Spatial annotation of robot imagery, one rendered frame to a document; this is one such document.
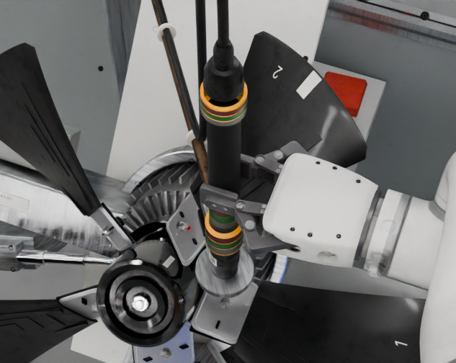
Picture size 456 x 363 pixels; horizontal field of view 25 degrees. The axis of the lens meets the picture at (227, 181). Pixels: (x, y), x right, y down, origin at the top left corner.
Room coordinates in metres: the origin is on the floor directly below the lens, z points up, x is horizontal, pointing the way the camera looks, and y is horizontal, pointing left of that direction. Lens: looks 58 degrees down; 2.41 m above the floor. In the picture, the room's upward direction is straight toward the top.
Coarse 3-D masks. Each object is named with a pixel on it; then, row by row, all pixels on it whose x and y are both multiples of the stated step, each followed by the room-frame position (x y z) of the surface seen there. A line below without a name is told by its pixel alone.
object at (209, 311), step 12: (252, 288) 0.59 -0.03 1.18; (204, 300) 0.57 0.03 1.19; (216, 300) 0.57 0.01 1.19; (240, 300) 0.58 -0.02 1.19; (252, 300) 0.58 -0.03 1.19; (204, 312) 0.56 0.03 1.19; (216, 312) 0.56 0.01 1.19; (228, 312) 0.56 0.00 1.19; (240, 312) 0.56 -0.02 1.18; (192, 324) 0.54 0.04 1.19; (204, 324) 0.54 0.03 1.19; (228, 324) 0.54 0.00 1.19; (240, 324) 0.54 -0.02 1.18; (216, 336) 0.53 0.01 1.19; (228, 336) 0.53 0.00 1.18
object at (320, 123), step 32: (256, 64) 0.80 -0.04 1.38; (288, 64) 0.78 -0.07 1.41; (256, 96) 0.76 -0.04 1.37; (288, 96) 0.74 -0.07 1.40; (320, 96) 0.73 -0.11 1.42; (256, 128) 0.72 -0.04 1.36; (288, 128) 0.70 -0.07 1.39; (320, 128) 0.69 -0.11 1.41; (352, 128) 0.68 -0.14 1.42; (352, 160) 0.65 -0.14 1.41; (192, 192) 0.68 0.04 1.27; (256, 192) 0.64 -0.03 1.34
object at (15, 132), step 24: (24, 48) 0.79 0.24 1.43; (0, 72) 0.80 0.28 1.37; (24, 72) 0.78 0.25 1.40; (0, 96) 0.79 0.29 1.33; (24, 96) 0.77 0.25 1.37; (48, 96) 0.75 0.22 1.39; (0, 120) 0.79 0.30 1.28; (24, 120) 0.76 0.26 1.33; (48, 120) 0.74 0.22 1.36; (24, 144) 0.76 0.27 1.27; (48, 144) 0.73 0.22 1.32; (48, 168) 0.73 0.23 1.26; (72, 168) 0.70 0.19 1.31; (72, 192) 0.70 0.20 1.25
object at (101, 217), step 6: (96, 210) 0.67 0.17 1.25; (102, 210) 0.66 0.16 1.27; (96, 216) 0.68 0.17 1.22; (102, 216) 0.67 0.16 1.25; (108, 216) 0.65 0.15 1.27; (96, 222) 0.69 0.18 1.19; (102, 222) 0.67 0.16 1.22; (108, 222) 0.66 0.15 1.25; (114, 222) 0.65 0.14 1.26; (102, 228) 0.68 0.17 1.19; (114, 228) 0.65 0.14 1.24; (120, 228) 0.64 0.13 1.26; (114, 234) 0.65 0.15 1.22; (120, 234) 0.63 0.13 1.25; (114, 240) 0.66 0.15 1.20; (120, 240) 0.64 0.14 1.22; (126, 240) 0.63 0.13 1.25; (120, 246) 0.65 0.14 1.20; (126, 246) 0.63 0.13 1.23
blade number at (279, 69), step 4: (276, 64) 0.79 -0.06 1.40; (280, 64) 0.79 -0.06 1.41; (272, 68) 0.79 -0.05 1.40; (276, 68) 0.78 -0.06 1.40; (280, 68) 0.78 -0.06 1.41; (284, 68) 0.78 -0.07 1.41; (272, 72) 0.78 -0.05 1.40; (276, 72) 0.78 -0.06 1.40; (280, 72) 0.78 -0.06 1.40; (284, 72) 0.77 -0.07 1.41; (268, 76) 0.78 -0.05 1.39; (272, 76) 0.78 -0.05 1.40; (276, 76) 0.77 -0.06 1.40; (280, 76) 0.77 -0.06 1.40; (272, 80) 0.77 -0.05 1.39; (276, 80) 0.77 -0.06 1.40; (276, 84) 0.76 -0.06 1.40
